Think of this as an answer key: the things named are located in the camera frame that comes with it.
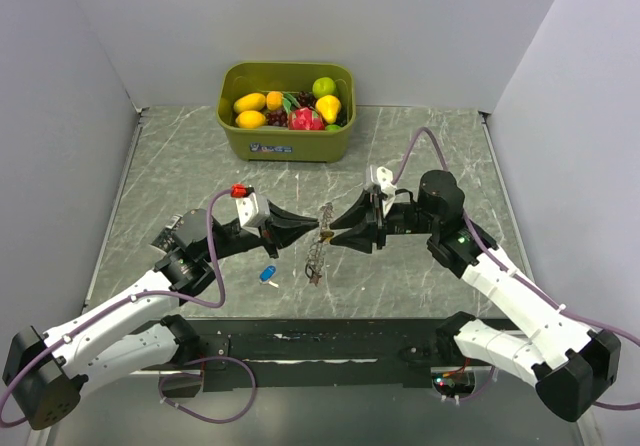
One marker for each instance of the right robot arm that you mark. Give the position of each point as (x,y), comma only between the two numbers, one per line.
(569,364)

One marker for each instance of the upper yellow mango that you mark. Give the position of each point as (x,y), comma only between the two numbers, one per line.
(250,102)

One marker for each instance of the orange fruit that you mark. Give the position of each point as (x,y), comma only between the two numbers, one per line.
(274,100)

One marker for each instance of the yellow mango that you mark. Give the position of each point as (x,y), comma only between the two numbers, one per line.
(250,102)
(251,119)

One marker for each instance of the green apple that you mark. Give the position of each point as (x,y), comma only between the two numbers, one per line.
(324,86)

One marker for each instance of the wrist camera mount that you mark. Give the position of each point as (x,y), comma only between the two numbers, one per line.
(379,185)
(252,207)

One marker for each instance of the yellow pear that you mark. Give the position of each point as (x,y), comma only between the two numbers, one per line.
(329,107)

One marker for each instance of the olive green plastic basket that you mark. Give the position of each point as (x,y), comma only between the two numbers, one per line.
(294,80)

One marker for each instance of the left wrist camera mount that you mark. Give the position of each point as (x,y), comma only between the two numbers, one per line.
(252,207)

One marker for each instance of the dark red grapes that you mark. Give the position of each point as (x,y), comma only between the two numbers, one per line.
(278,118)

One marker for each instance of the lower yellow mango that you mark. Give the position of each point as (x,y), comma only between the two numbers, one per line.
(251,119)

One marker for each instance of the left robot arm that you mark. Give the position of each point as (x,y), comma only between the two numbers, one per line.
(48,374)

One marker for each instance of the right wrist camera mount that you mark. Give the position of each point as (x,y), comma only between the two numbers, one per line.
(379,185)

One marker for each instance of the aluminium rail frame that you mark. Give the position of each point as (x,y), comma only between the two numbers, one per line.
(475,340)

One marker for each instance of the pink dragon fruit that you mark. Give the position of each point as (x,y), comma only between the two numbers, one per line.
(305,119)

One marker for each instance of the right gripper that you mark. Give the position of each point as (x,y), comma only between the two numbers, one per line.
(361,238)

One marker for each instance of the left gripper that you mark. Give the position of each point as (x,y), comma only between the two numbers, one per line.
(284,227)

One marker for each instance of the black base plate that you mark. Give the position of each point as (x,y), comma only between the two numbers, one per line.
(271,352)

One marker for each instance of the blue key tag on table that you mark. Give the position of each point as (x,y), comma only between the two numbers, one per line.
(267,276)

